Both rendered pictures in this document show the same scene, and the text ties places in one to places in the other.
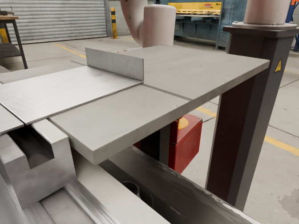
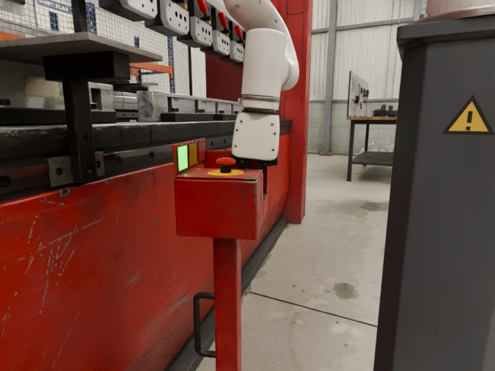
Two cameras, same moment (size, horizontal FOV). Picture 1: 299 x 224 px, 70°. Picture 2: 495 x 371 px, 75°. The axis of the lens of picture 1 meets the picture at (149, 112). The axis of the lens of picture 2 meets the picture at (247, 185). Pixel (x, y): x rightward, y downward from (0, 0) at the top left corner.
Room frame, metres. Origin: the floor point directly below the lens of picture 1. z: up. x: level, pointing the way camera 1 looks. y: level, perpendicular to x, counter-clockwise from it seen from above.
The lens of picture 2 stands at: (0.26, -0.66, 0.89)
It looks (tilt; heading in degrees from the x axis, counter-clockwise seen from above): 12 degrees down; 64
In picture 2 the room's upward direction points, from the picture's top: straight up
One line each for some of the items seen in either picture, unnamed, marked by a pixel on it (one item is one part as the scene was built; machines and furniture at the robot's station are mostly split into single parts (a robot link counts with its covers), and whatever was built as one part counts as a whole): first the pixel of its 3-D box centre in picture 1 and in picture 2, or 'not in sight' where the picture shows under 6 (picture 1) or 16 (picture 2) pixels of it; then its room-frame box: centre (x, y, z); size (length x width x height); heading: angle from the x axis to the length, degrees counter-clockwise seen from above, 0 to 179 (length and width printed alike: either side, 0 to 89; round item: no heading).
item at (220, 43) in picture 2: not in sight; (214, 34); (0.81, 0.81, 1.26); 0.15 x 0.09 x 0.17; 46
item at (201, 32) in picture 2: not in sight; (194, 21); (0.67, 0.66, 1.26); 0.15 x 0.09 x 0.17; 46
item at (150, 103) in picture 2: not in sight; (236, 111); (1.01, 1.02, 0.92); 1.67 x 0.06 x 0.10; 46
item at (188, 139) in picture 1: (158, 128); (226, 182); (0.52, -0.02, 0.75); 0.20 x 0.16 x 0.18; 55
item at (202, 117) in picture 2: not in sight; (189, 117); (0.59, 0.50, 0.89); 0.30 x 0.05 x 0.03; 46
